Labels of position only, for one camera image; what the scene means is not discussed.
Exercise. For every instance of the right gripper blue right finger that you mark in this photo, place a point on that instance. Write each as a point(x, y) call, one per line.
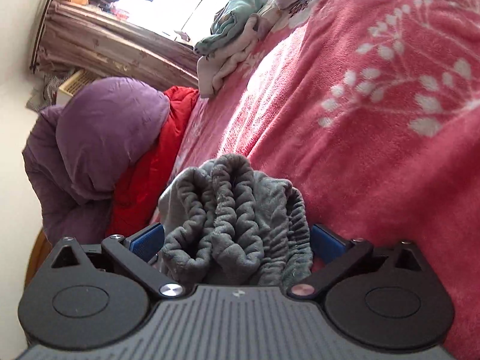
point(340, 256)

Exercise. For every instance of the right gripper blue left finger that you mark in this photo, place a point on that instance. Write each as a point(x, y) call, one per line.
point(135, 257)

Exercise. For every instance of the grey fleece pants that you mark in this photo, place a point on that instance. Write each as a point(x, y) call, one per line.
point(226, 223)

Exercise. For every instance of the wooden bed headboard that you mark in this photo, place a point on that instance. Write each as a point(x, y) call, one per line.
point(40, 251)

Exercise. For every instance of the purple quilt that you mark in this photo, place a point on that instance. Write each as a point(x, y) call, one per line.
point(76, 153)

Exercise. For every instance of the pink floral fleece blanket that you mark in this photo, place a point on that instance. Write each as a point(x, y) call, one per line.
point(371, 109)

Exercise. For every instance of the white air conditioner unit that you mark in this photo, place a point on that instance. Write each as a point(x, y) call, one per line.
point(75, 83)

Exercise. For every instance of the light pink folded garment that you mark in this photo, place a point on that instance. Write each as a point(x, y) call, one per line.
point(212, 69)

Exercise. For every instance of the brown patterned curtain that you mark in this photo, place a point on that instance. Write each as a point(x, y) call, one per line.
point(77, 36)

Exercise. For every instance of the teal folded garment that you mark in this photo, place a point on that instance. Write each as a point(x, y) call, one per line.
point(228, 23)

